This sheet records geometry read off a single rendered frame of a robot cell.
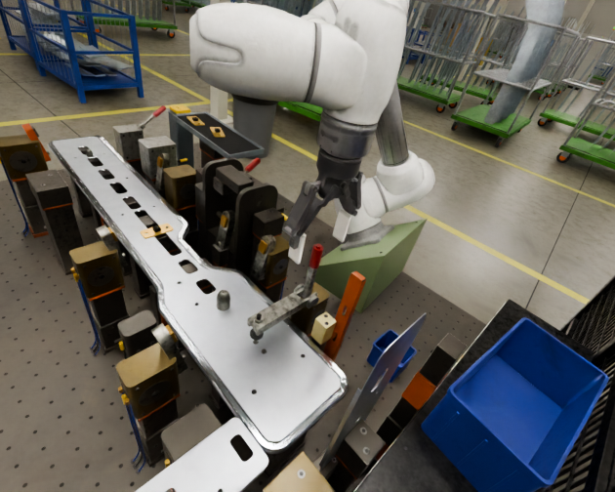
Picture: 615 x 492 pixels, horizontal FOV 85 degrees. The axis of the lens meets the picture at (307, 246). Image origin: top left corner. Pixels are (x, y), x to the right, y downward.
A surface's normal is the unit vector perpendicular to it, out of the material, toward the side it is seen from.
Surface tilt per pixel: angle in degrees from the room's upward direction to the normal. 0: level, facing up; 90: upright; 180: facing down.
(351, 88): 95
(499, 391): 0
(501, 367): 0
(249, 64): 91
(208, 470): 0
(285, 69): 91
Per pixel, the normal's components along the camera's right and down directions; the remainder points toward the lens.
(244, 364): 0.18, -0.77
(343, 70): 0.04, 0.56
